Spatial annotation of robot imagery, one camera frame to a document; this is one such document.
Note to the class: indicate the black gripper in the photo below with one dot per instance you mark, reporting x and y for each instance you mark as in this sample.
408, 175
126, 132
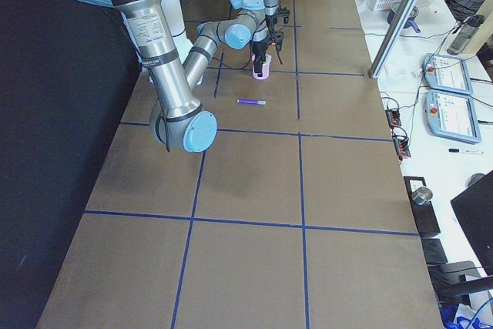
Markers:
269, 21
259, 48

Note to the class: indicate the pink plastic pen holder cup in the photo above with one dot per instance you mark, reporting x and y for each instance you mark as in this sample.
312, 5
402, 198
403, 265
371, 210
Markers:
261, 71

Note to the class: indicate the purple marker pen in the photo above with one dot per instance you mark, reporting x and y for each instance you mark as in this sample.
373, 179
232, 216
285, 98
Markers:
252, 102

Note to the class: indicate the black marker pen on desk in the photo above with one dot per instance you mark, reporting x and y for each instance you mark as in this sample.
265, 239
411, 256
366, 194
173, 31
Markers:
465, 151

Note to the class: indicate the orange terminal block upper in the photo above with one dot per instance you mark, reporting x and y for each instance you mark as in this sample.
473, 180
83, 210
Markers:
393, 117

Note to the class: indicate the orange terminal block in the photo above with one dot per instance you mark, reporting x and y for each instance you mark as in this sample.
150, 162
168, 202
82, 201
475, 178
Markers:
393, 117
401, 145

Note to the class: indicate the orange terminal block lower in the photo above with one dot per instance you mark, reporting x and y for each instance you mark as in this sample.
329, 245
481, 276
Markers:
401, 145

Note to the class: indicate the upper teach pendant tablet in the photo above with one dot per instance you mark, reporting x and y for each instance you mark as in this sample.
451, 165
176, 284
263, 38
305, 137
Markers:
447, 73

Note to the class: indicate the teach pendant tablet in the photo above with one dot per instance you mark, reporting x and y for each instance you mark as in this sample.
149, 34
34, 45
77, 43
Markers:
452, 116
447, 73

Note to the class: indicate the lower teach pendant tablet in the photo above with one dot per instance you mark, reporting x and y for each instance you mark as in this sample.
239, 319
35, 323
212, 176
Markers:
452, 116

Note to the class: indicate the dark water bottle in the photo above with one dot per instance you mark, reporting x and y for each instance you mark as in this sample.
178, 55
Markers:
467, 30

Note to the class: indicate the small metal cup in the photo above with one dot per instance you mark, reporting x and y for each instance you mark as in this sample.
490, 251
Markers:
421, 196

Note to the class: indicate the black box on desk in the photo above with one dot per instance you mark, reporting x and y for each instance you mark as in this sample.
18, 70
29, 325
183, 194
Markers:
424, 216

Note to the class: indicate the black monitor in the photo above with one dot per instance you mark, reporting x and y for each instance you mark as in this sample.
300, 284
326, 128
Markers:
473, 210

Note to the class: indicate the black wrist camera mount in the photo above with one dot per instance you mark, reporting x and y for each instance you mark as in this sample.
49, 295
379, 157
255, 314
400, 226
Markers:
276, 39
284, 14

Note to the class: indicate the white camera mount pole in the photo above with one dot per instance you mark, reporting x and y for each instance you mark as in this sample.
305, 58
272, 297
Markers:
179, 21

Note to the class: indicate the aluminium frame post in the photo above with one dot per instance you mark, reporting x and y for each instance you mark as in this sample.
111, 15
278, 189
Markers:
391, 38

